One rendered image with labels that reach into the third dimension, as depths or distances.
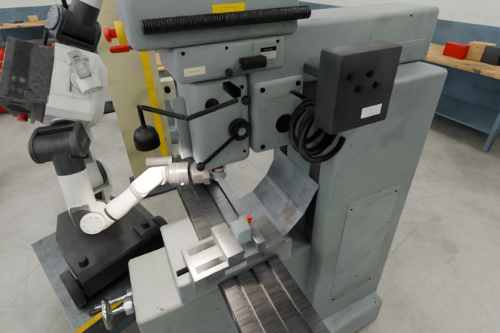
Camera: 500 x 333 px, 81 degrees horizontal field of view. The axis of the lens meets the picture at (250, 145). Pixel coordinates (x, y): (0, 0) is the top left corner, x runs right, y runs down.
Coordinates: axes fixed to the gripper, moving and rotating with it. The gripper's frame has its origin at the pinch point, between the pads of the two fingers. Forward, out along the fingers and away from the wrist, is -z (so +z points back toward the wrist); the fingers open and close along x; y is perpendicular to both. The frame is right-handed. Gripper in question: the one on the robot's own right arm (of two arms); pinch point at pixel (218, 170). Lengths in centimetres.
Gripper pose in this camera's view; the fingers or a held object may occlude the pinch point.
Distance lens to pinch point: 114.4
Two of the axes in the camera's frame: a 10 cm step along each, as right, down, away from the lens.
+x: -1.2, -5.1, 8.5
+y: 0.1, 8.6, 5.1
